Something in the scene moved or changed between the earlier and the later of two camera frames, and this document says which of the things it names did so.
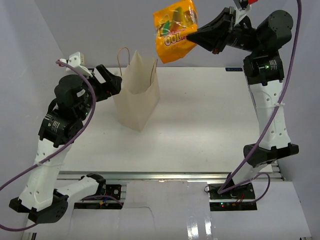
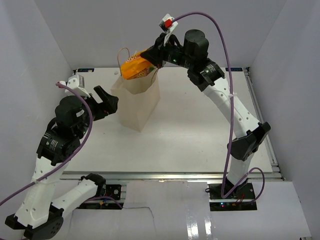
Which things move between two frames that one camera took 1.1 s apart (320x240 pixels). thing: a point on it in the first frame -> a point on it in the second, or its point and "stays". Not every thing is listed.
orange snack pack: [172, 25] -> [136, 66]
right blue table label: [233, 69] stays
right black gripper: [212, 35] -> [155, 54]
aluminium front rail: [174, 175] stays
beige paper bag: [139, 94] stays
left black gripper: [111, 86] -> [109, 105]
